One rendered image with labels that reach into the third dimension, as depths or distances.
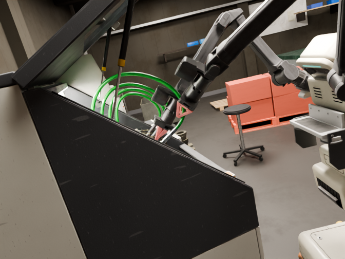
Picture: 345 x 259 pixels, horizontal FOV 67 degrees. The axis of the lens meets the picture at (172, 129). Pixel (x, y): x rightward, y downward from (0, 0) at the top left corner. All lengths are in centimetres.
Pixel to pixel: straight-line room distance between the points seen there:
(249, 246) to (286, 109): 354
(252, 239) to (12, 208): 79
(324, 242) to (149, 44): 705
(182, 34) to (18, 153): 751
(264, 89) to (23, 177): 387
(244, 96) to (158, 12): 461
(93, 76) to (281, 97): 341
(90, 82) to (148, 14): 676
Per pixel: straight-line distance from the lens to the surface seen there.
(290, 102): 446
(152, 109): 544
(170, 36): 805
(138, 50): 803
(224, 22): 126
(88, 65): 142
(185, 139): 369
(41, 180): 78
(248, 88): 424
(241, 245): 107
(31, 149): 76
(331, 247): 177
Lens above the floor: 145
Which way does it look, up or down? 16 degrees down
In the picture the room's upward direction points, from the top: 14 degrees counter-clockwise
